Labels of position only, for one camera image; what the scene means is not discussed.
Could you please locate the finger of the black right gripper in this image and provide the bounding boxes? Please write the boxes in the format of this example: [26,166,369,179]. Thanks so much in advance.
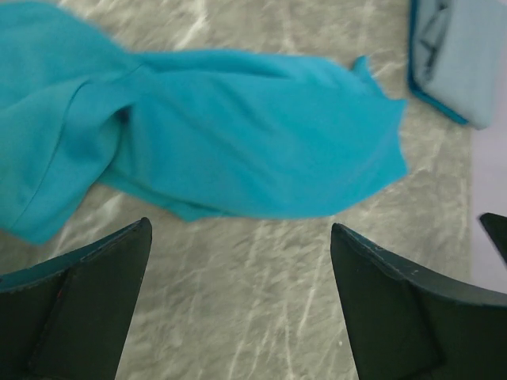
[479,213,507,264]

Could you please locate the folded light blue t shirt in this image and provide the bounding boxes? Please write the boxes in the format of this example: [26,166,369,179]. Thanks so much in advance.
[426,1,506,129]

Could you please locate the folded teal t shirt underneath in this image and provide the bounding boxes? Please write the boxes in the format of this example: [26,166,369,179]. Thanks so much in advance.
[407,0,468,125]

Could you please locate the turquoise t shirt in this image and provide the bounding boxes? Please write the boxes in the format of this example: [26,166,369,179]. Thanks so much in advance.
[1,2,407,243]

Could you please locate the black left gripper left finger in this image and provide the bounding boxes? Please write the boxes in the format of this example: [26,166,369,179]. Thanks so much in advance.
[1,218,152,379]

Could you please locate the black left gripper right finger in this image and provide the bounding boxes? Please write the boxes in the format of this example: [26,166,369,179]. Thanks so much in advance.
[330,224,506,379]

